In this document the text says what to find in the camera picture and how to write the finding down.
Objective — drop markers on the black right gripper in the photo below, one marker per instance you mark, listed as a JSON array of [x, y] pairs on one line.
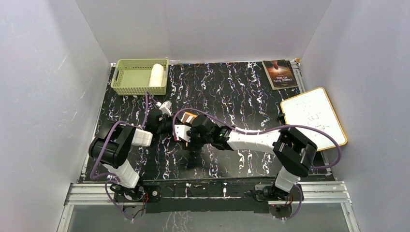
[[192, 145]]

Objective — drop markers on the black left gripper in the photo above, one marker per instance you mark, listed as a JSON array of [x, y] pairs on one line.
[[167, 117]]

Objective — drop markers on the white towel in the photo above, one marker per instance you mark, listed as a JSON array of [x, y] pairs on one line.
[[156, 76]]

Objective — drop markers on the orange patterned towel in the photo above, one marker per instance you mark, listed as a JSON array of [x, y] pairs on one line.
[[188, 118]]

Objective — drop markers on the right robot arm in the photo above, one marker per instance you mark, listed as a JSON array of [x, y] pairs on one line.
[[291, 147]]

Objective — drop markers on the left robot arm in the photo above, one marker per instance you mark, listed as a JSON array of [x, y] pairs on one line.
[[119, 141]]

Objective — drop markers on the light green plastic basket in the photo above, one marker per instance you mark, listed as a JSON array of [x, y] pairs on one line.
[[131, 77]]

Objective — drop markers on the dark book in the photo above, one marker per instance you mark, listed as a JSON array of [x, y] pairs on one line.
[[279, 74]]

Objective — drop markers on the wood framed whiteboard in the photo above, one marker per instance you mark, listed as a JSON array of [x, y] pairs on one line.
[[314, 109]]

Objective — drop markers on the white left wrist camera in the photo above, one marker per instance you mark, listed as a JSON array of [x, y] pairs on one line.
[[165, 107]]

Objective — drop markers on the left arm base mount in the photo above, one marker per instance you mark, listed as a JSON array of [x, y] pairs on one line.
[[131, 193]]

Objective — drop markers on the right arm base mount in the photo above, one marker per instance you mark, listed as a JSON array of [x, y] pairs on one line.
[[268, 192]]

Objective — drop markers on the aluminium rail frame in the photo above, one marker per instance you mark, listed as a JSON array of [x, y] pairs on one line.
[[211, 195]]

